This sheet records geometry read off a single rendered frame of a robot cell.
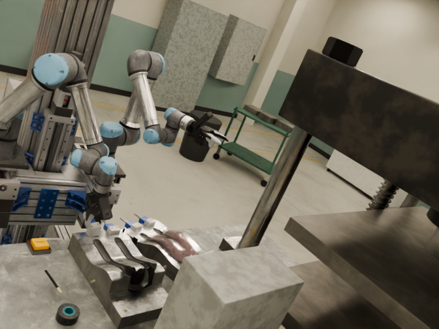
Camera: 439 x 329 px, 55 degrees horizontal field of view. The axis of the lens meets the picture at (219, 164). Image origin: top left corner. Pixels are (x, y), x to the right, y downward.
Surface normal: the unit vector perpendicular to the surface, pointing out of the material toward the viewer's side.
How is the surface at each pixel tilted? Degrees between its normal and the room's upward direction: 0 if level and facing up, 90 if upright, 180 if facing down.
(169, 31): 90
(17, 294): 0
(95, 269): 90
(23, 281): 0
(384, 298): 90
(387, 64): 90
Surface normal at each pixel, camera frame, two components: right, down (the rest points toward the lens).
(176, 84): 0.56, 0.48
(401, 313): -0.71, -0.04
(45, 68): -0.04, 0.22
